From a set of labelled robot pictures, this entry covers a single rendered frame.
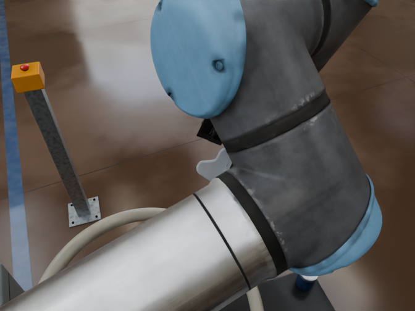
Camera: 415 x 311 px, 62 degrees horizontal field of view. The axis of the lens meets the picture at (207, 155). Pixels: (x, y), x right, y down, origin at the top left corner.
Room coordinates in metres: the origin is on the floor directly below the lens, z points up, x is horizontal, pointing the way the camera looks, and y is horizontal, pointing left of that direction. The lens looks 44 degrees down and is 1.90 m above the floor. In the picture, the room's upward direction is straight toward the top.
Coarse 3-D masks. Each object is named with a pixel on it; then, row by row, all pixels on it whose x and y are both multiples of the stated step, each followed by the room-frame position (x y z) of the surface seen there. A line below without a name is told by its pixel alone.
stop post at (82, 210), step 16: (32, 64) 1.44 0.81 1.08; (16, 80) 1.33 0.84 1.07; (32, 80) 1.35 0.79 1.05; (32, 96) 1.36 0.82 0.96; (32, 112) 1.35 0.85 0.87; (48, 112) 1.37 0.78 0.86; (48, 128) 1.36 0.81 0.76; (48, 144) 1.35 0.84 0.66; (64, 144) 1.40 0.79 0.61; (64, 160) 1.36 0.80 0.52; (64, 176) 1.35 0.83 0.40; (80, 192) 1.37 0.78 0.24; (80, 208) 1.36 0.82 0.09; (96, 208) 1.42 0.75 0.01; (80, 224) 1.29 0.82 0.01
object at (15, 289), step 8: (0, 264) 0.56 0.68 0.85; (0, 272) 0.54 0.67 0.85; (8, 272) 0.56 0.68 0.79; (0, 280) 0.51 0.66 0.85; (8, 280) 0.53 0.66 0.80; (0, 288) 0.48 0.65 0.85; (8, 288) 0.50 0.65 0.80; (16, 288) 0.54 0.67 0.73; (0, 296) 0.46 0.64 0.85; (8, 296) 0.48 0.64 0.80; (16, 296) 0.51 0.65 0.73; (0, 304) 0.43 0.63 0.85
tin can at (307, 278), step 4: (300, 276) 0.88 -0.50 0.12; (304, 276) 0.87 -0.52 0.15; (308, 276) 0.87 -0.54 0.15; (312, 276) 0.87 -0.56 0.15; (316, 276) 0.87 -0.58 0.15; (296, 280) 0.90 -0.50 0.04; (300, 280) 0.87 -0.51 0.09; (304, 280) 0.85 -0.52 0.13; (308, 280) 0.85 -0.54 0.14; (312, 280) 0.85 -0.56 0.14; (296, 284) 0.88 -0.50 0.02; (300, 284) 0.86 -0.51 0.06; (304, 284) 0.85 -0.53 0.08; (308, 284) 0.85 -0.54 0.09; (312, 284) 0.85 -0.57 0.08; (300, 288) 0.86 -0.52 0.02; (304, 288) 0.85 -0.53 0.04; (308, 288) 0.85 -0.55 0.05
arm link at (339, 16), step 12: (336, 0) 0.28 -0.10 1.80; (348, 0) 0.29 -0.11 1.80; (360, 0) 0.29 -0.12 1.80; (372, 0) 0.29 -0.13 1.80; (336, 12) 0.28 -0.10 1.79; (348, 12) 0.29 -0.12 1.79; (360, 12) 0.30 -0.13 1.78; (336, 24) 0.28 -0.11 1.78; (348, 24) 0.29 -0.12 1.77; (336, 36) 0.29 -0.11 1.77; (324, 48) 0.28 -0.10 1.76; (336, 48) 0.31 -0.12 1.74; (312, 60) 0.31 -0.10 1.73; (324, 60) 0.31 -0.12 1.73
